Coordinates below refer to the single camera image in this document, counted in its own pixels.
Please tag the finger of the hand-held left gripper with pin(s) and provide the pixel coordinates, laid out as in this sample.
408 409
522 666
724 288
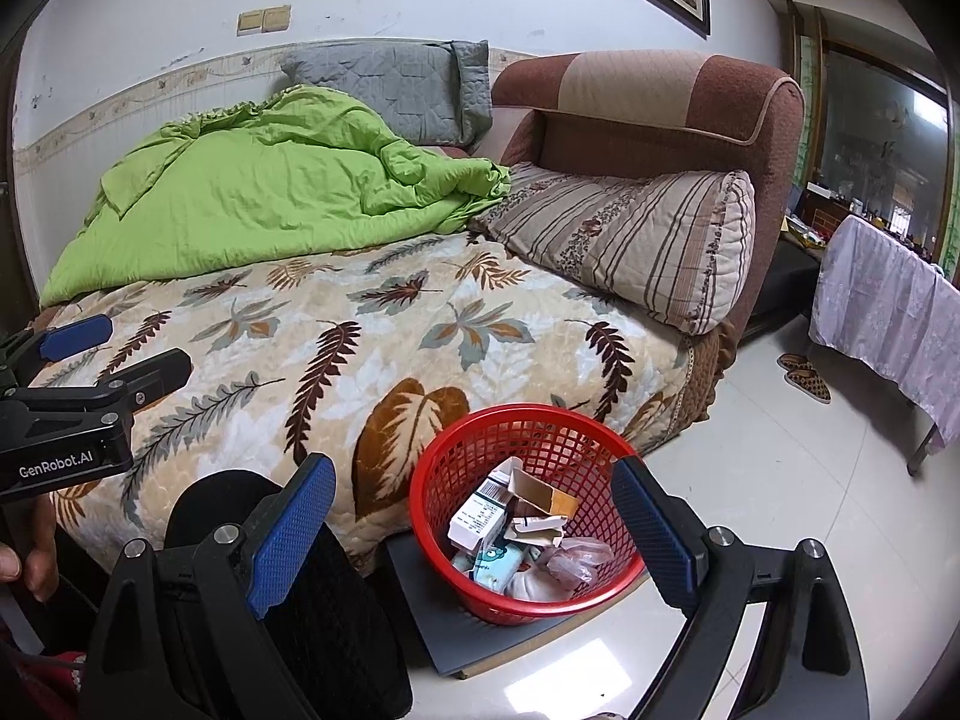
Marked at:
75 334
154 373

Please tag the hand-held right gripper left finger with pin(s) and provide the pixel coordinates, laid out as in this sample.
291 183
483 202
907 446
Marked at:
289 532

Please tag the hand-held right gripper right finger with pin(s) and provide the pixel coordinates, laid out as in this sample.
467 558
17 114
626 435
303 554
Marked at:
656 532

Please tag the pinkish plastic bag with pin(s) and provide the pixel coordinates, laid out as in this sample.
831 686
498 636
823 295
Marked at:
577 559

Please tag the small white cardboard box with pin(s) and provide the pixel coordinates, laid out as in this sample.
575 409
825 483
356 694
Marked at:
536 532

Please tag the red plastic basket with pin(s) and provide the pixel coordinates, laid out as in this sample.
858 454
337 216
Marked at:
420 510

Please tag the teal tissue pack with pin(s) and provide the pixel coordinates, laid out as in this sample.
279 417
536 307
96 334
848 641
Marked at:
499 562

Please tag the blue and white box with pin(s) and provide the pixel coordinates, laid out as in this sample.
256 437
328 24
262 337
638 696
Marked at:
480 517

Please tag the person's left hand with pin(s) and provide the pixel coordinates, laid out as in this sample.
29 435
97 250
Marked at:
37 547

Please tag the person's black trouser leg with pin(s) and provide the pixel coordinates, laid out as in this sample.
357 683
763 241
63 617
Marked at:
337 615

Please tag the grey board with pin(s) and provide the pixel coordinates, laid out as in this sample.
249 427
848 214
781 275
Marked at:
450 637

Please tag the green quilt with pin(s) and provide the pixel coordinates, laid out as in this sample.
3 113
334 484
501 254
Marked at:
262 195

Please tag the brown slipper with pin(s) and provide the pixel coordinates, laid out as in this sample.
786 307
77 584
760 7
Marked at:
791 361
810 384

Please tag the leaf print blanket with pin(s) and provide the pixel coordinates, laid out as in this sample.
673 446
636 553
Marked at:
375 330

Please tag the red cloth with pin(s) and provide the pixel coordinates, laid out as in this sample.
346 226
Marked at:
45 686

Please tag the dark metal table leg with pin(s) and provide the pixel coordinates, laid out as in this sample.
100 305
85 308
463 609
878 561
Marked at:
921 450

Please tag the dark low cabinet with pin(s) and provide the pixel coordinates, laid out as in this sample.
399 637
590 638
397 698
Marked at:
787 277

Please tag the striped floral pillow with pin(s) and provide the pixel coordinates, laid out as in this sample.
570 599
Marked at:
637 240

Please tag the lilac floral tablecloth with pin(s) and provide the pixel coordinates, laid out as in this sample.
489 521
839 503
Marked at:
885 300

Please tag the grey quilted pillow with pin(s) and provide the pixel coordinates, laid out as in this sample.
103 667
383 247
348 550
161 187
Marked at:
390 82

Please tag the brown upholstered headboard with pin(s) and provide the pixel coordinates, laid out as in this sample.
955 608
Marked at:
637 90

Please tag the wooden framed glass partition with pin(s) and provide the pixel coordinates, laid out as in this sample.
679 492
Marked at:
877 127

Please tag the beige wall switch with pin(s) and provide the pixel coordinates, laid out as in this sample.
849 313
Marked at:
250 22
277 18

